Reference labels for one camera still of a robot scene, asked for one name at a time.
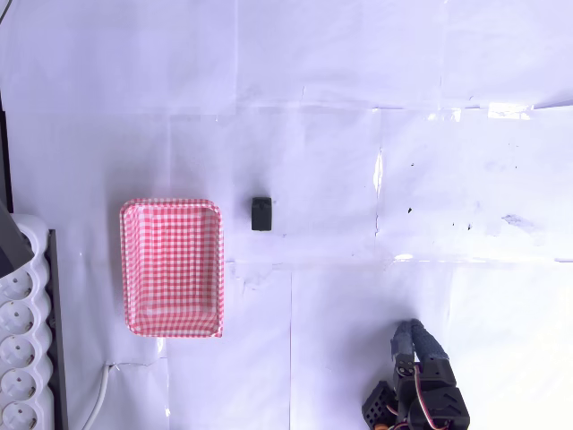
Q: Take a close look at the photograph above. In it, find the small black block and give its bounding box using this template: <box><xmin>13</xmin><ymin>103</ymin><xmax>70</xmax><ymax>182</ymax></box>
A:
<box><xmin>251</xmin><ymin>196</ymin><xmax>274</xmax><ymax>233</ymax></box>

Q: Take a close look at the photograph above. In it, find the red checkered basket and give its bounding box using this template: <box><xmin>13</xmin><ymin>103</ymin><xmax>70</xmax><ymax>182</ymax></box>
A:
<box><xmin>119</xmin><ymin>198</ymin><xmax>226</xmax><ymax>340</ymax></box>

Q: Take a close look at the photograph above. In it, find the white paper table cover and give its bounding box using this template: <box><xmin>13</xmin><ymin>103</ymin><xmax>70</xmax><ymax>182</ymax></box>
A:
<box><xmin>0</xmin><ymin>0</ymin><xmax>573</xmax><ymax>430</ymax></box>

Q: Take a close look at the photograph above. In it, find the white power strip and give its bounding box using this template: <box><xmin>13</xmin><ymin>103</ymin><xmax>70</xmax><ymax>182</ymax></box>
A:
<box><xmin>0</xmin><ymin>213</ymin><xmax>56</xmax><ymax>430</ymax></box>

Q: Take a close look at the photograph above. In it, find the dark grey device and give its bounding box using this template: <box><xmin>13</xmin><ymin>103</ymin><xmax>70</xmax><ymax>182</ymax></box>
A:
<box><xmin>0</xmin><ymin>199</ymin><xmax>35</xmax><ymax>280</ymax></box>

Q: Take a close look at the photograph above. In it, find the white power cable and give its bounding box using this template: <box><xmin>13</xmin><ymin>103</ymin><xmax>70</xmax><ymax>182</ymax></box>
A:
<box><xmin>81</xmin><ymin>363</ymin><xmax>112</xmax><ymax>430</ymax></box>

